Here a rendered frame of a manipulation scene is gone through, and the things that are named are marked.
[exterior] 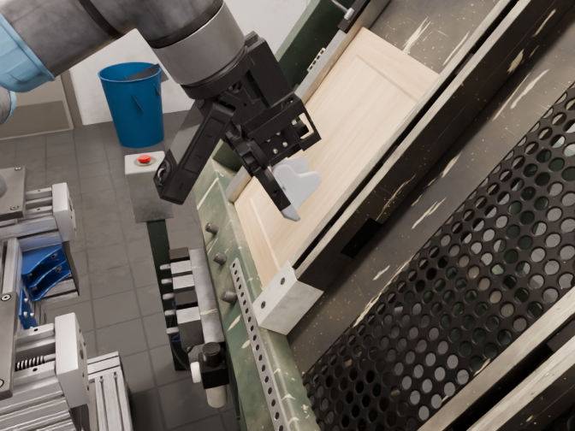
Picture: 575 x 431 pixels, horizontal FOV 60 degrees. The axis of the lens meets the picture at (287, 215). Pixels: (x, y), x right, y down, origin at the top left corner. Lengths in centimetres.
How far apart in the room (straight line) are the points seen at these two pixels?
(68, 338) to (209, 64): 63
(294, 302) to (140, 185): 74
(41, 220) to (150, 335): 111
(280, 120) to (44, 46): 20
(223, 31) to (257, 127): 9
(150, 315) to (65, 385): 148
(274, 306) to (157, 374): 124
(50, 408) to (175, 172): 57
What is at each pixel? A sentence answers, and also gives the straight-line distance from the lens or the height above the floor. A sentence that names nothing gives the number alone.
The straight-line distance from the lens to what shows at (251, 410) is 98.
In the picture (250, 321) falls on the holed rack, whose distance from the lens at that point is 104.
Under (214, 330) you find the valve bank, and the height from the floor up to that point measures 74.
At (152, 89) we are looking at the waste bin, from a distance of 366.
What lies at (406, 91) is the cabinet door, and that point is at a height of 130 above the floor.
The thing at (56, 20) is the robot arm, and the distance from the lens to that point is 44.
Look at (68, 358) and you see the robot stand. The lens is 92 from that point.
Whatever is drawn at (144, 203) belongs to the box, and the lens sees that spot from 157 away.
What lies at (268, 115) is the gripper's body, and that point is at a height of 146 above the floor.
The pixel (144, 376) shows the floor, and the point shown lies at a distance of 215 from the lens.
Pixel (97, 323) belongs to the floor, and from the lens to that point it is 241.
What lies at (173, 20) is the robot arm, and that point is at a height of 155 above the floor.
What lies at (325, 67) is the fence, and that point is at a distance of 129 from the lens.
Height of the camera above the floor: 164
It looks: 34 degrees down
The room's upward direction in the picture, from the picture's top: straight up
